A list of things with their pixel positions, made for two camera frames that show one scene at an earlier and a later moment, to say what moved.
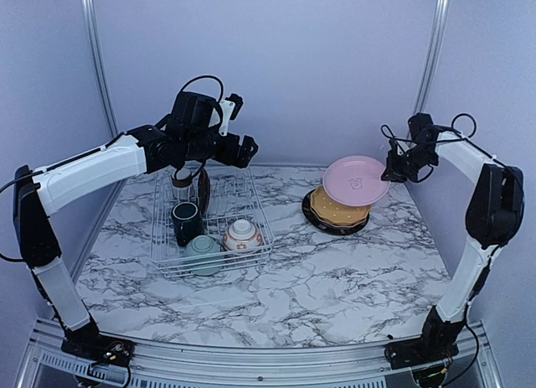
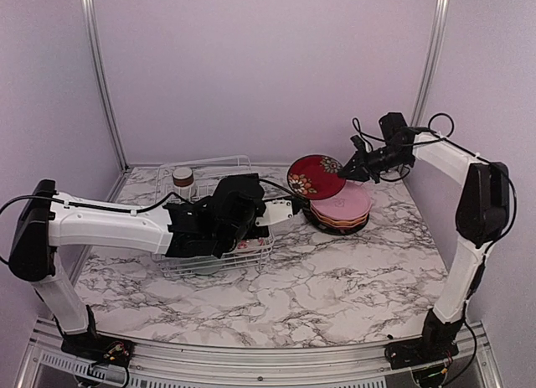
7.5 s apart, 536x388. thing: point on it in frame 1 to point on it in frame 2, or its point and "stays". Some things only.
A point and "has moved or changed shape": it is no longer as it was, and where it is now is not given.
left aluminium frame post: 95,52 stays
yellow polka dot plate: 335,211 to 340,224
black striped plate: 327,228 stays
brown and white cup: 182,185 stays
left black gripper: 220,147 to 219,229
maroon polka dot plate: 336,225 stays
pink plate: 355,180 has moved or changed shape
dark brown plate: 203,185 to 315,177
